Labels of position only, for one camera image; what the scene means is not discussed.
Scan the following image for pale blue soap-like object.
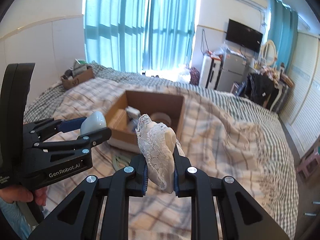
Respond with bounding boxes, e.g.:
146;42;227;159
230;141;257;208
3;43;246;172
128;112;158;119
80;111;107;135

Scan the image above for clear jar blue label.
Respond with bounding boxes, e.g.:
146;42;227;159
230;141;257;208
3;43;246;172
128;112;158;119
127;119;138;133

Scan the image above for blue floral tissue pack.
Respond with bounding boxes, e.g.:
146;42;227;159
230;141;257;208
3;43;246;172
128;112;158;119
125;106;141;123

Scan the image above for white lace cloth bundle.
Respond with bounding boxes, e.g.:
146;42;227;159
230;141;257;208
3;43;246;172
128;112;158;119
136;114;176;194

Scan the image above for white tape roll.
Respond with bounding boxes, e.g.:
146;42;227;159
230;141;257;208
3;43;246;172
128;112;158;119
150;112;172;127

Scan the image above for person's left hand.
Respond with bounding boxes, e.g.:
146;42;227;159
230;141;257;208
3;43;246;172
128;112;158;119
0;185;48;206

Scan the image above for open brown cardboard box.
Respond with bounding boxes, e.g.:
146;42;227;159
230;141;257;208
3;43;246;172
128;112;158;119
105;90;185;154

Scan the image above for small brown box with clutter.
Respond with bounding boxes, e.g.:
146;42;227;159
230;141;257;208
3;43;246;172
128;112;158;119
60;59;94;90

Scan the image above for green gingham bed sheet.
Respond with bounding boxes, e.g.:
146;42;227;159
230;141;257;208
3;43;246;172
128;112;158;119
24;63;299;239

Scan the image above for pink stool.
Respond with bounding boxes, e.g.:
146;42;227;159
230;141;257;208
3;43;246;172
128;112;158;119
296;147;319;180

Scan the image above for white sliding wardrobe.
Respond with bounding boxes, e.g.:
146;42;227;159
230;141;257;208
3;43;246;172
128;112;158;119
280;31;319;157

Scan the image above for white plastic bag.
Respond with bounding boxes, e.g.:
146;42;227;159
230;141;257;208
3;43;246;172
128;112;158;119
172;64;191;83

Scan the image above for chair with black jacket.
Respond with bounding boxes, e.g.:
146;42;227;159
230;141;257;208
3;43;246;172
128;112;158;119
244;73;279;109

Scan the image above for teal window curtains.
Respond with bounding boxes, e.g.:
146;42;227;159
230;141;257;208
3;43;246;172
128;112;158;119
83;0;196;73

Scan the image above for silver mini fridge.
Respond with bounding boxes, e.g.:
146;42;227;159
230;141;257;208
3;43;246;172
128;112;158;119
216;52;247;92

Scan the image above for white suitcase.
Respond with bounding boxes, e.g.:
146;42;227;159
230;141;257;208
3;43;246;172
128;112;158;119
199;55;221;89

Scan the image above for oval white vanity mirror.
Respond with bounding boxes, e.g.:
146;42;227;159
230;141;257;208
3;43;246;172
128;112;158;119
259;40;278;67

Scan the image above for teal side curtain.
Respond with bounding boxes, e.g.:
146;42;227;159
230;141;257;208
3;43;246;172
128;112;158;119
268;0;298;71

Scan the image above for black wall television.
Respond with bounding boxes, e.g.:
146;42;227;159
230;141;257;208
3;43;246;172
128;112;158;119
226;19;263;53

